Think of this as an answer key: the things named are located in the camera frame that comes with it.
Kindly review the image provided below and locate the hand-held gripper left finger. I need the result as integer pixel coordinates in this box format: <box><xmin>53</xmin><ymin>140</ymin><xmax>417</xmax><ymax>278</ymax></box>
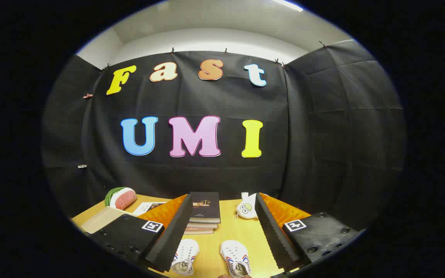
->
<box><xmin>90</xmin><ymin>193</ymin><xmax>194</xmax><ymax>273</ymax></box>

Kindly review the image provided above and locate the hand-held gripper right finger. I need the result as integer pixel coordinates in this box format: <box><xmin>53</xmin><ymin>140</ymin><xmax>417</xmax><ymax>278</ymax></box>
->
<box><xmin>254</xmin><ymin>192</ymin><xmax>362</xmax><ymax>273</ymax></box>

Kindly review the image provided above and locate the white canvas shoe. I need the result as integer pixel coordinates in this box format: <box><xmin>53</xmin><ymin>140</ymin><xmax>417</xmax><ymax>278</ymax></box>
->
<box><xmin>220</xmin><ymin>240</ymin><xmax>252</xmax><ymax>278</ymax></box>
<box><xmin>170</xmin><ymin>238</ymin><xmax>200</xmax><ymax>276</ymax></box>

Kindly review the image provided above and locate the cream fabric storage box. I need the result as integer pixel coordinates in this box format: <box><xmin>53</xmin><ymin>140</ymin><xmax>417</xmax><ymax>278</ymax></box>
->
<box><xmin>80</xmin><ymin>206</ymin><xmax>138</xmax><ymax>234</ymax></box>

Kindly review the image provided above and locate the white plush toy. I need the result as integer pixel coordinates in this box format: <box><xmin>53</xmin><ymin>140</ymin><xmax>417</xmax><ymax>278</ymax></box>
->
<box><xmin>236</xmin><ymin>192</ymin><xmax>262</xmax><ymax>219</ymax></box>

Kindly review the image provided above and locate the white portrait cover book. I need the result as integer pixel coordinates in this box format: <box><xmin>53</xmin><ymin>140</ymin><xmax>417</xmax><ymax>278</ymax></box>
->
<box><xmin>133</xmin><ymin>202</ymin><xmax>167</xmax><ymax>217</ymax></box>

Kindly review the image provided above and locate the black hardcover book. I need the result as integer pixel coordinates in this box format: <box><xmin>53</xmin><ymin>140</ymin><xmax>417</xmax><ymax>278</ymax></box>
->
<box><xmin>189</xmin><ymin>192</ymin><xmax>221</xmax><ymax>224</ymax></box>

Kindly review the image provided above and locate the watermelon slice toy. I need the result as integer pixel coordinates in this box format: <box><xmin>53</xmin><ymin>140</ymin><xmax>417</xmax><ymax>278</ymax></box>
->
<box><xmin>104</xmin><ymin>187</ymin><xmax>137</xmax><ymax>210</ymax></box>

